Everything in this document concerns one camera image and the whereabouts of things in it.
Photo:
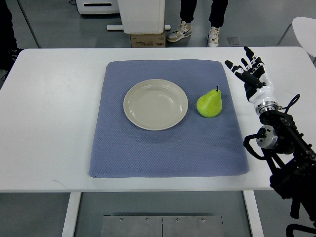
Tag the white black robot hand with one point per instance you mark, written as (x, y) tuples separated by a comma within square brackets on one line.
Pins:
[(258, 85)]

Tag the green pear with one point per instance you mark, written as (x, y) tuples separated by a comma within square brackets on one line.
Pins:
[(210, 104)]

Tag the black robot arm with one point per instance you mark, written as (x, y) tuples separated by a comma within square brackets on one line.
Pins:
[(290, 159)]

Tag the beige round plate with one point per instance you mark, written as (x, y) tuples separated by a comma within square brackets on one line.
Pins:
[(155, 104)]

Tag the small grey floor hatch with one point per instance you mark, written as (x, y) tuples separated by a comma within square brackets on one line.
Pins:
[(234, 41)]

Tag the person's right beige sneaker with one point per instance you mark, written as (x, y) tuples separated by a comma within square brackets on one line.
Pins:
[(213, 37)]

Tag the person's beige sneaker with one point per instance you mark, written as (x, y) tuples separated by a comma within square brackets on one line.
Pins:
[(184, 30), (213, 37)]

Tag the white chair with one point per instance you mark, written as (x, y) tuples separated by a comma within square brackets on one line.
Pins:
[(305, 32)]

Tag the blue textured mat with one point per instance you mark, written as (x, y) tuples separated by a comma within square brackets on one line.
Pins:
[(195, 147)]

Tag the person's dark trouser leg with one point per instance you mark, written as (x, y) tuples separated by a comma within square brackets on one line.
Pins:
[(217, 14), (187, 10)]

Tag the person's left beige sneaker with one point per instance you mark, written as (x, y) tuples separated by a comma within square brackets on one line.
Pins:
[(184, 30)]

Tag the cardboard box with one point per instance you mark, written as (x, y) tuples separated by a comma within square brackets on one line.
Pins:
[(148, 40)]

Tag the white table leg right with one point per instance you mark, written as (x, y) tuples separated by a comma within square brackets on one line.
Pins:
[(253, 214)]

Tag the white table leg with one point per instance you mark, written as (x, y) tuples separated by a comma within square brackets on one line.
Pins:
[(253, 214), (71, 215)]

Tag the white cabinet on stand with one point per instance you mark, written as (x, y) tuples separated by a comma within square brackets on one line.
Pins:
[(141, 17)]

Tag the white appliance with slot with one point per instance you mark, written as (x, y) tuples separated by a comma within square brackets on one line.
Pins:
[(89, 7)]

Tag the white table leg left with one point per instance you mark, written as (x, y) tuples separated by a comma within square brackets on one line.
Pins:
[(71, 215)]

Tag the grey metal pole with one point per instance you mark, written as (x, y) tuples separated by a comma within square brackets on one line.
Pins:
[(28, 24)]

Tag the dark clothed person at left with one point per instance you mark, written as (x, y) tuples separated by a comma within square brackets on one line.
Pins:
[(9, 49)]

